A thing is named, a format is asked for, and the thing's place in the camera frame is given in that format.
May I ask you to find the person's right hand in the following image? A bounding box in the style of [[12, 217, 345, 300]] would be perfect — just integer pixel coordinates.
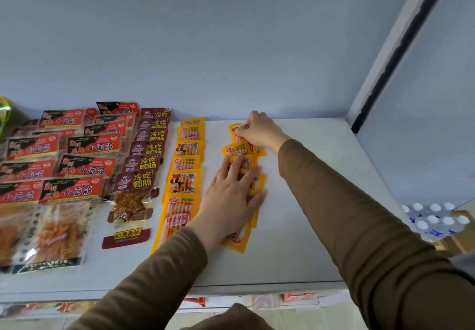
[[236, 110, 292, 156]]

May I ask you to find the person's left hand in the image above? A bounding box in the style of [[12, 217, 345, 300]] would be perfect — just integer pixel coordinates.
[[185, 154, 267, 253]]

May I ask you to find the row of orange clear snacks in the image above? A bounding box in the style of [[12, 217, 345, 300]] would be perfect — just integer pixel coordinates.
[[151, 123, 267, 254]]

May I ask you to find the white metal shelf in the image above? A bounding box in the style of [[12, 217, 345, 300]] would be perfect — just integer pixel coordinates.
[[0, 0, 475, 330]]

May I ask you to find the stack of maroon snacks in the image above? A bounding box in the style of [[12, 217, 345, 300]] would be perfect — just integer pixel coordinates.
[[122, 107, 172, 173]]

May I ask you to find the pile of black red snacks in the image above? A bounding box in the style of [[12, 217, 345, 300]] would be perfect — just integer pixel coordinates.
[[0, 101, 140, 183]]

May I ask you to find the row of orange noodle snacks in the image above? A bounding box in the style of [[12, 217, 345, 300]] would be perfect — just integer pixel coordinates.
[[0, 302, 95, 318]]

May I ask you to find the pile of yellow snack packets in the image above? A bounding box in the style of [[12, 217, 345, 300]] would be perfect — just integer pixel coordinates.
[[0, 95, 12, 140]]

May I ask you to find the person's left forearm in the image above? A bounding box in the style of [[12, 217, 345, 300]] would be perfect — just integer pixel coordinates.
[[66, 226, 208, 330]]

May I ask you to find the person's right forearm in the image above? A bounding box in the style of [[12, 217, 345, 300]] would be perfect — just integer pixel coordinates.
[[278, 139, 475, 330]]

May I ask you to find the pack of water bottles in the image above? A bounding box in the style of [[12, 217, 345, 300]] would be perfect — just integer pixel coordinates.
[[400, 201, 471, 243]]

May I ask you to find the brown wooden crate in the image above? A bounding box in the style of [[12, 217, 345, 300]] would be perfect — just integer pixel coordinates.
[[432, 210, 475, 258]]

